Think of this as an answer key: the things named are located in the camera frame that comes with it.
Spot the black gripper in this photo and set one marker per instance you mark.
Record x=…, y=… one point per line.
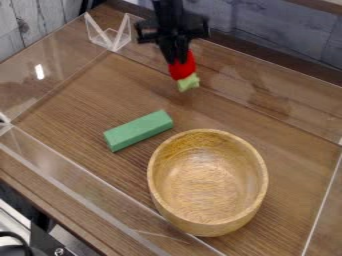
x=191, y=28

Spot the red plush strawberry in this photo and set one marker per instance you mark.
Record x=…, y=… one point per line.
x=183, y=73

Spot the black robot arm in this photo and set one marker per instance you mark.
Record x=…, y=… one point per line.
x=169, y=10

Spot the green foam block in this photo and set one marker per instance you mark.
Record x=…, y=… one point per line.
x=137, y=130

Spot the wooden bowl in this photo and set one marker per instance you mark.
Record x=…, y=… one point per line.
x=207, y=180

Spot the clear acrylic enclosure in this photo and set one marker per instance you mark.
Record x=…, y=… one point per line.
x=65, y=90

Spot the black mount bracket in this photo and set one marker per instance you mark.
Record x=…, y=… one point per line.
x=44, y=245

